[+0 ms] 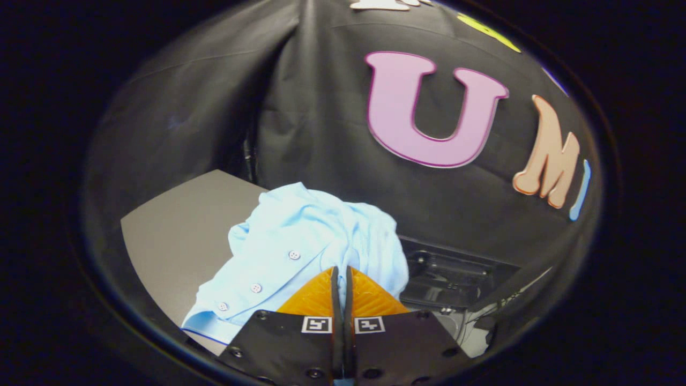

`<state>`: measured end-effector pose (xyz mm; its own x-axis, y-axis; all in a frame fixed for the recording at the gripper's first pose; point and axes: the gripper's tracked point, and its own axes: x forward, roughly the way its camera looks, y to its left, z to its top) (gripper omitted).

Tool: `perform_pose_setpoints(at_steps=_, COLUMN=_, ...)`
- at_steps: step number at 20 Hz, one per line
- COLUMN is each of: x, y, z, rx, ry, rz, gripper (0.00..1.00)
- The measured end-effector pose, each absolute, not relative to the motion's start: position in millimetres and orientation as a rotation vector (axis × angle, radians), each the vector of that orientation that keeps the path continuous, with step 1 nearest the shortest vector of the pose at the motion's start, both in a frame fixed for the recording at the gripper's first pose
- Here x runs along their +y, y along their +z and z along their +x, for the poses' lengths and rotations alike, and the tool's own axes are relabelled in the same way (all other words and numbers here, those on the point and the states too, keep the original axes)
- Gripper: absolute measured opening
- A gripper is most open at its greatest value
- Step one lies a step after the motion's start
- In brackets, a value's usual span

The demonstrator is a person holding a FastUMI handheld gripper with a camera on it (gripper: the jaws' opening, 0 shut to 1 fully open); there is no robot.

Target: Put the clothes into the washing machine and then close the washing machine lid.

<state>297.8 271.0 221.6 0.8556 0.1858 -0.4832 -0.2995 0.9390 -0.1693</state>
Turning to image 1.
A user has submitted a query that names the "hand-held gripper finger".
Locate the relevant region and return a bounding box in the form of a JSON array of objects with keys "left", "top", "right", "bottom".
[
  {"left": 219, "top": 266, "right": 344, "bottom": 384},
  {"left": 345, "top": 266, "right": 472, "bottom": 384}
]

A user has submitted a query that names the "light blue button shirt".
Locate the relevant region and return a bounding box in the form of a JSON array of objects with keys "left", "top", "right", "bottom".
[{"left": 181, "top": 182, "right": 411, "bottom": 345}]

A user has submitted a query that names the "dark cabinet with cream door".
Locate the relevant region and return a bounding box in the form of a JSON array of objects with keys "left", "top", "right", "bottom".
[{"left": 121, "top": 170, "right": 269, "bottom": 357}]

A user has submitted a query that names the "black backdrop stand pole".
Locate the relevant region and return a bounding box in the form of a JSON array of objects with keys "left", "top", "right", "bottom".
[{"left": 242, "top": 126, "right": 258, "bottom": 180}]

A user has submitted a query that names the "black backdrop cloth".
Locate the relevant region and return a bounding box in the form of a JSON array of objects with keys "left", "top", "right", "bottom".
[{"left": 86, "top": 0, "right": 603, "bottom": 344}]

